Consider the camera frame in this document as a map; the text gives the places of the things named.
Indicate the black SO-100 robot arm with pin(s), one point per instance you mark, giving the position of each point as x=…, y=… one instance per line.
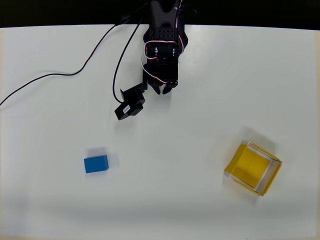
x=162, y=15

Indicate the blue cube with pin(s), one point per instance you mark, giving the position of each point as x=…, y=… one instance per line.
x=96, y=165

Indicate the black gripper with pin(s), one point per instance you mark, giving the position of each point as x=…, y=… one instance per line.
x=160, y=80

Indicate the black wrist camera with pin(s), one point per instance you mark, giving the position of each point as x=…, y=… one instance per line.
x=130, y=105

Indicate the yellow paper box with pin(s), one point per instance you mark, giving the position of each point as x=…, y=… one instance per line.
x=252, y=166

